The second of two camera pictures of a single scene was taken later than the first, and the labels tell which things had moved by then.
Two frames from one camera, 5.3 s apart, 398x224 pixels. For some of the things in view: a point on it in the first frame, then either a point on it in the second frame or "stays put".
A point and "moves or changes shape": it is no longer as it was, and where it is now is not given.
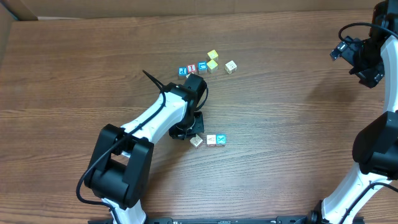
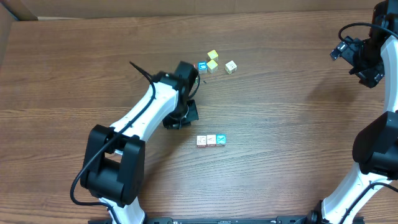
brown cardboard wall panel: x=21 y=9 stays put
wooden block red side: x=211 y=140 stays put
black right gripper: x=370 y=76 stays put
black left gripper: x=189 y=130 -> x=181 y=118
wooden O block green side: x=196 y=141 moves or changes shape
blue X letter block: x=221 y=140 stays put
